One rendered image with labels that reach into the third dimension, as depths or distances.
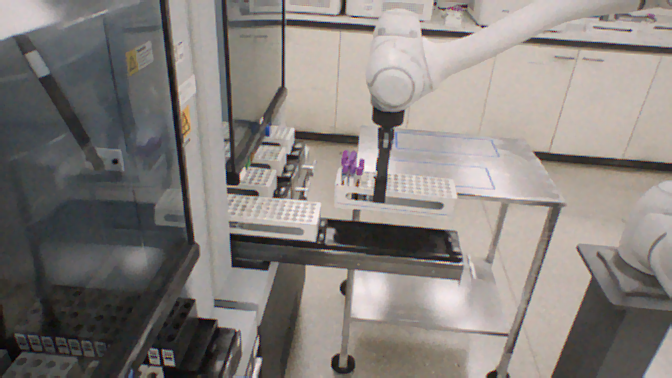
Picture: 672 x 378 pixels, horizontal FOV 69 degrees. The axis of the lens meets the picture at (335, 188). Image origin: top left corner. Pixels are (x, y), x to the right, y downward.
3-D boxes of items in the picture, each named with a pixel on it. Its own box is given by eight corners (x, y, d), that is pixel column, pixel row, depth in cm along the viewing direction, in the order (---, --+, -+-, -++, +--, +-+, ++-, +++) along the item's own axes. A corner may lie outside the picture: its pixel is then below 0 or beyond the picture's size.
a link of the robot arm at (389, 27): (369, 73, 114) (365, 91, 103) (375, 3, 106) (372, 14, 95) (415, 77, 113) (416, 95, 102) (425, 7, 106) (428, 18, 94)
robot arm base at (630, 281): (653, 249, 141) (661, 234, 138) (696, 303, 122) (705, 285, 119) (589, 243, 142) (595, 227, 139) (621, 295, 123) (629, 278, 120)
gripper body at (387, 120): (405, 114, 108) (400, 152, 113) (405, 101, 116) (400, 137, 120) (372, 111, 109) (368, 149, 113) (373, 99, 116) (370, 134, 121)
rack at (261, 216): (194, 234, 118) (191, 212, 115) (207, 212, 127) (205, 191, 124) (315, 246, 116) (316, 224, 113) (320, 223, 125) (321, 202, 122)
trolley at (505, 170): (329, 374, 181) (343, 182, 141) (339, 291, 221) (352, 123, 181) (511, 394, 178) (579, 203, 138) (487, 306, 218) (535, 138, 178)
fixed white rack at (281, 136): (199, 149, 158) (197, 131, 155) (208, 137, 167) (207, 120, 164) (289, 157, 157) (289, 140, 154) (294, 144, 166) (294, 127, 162)
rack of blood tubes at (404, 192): (332, 207, 121) (334, 185, 118) (337, 187, 130) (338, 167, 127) (453, 220, 119) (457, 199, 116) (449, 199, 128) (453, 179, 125)
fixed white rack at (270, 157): (182, 171, 145) (179, 152, 142) (193, 156, 154) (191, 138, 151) (280, 180, 144) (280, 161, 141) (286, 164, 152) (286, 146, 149)
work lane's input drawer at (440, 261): (179, 259, 120) (175, 229, 115) (198, 228, 132) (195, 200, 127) (477, 290, 116) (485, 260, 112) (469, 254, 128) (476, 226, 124)
